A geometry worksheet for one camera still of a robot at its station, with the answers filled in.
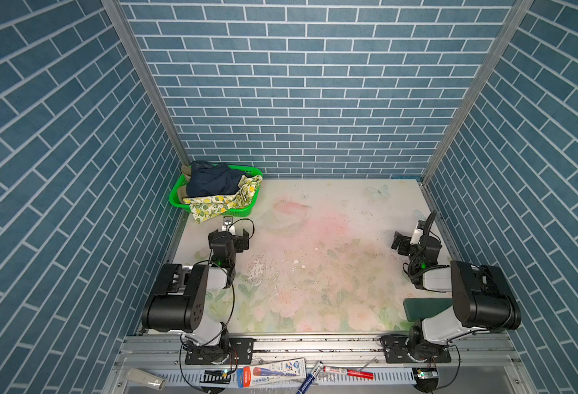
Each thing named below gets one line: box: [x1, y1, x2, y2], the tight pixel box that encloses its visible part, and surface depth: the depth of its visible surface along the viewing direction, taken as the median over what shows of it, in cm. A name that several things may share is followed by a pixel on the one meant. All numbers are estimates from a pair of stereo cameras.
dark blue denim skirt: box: [186, 160, 249, 197], surface depth 107 cm
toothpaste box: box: [236, 357, 308, 389], surface depth 71 cm
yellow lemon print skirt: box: [183, 174, 263, 225], surface depth 102 cm
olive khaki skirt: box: [181, 163, 193, 179], surface depth 114 cm
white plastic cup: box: [125, 367, 167, 391], surface depth 68 cm
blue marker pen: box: [296, 360, 325, 394], surface depth 69 cm
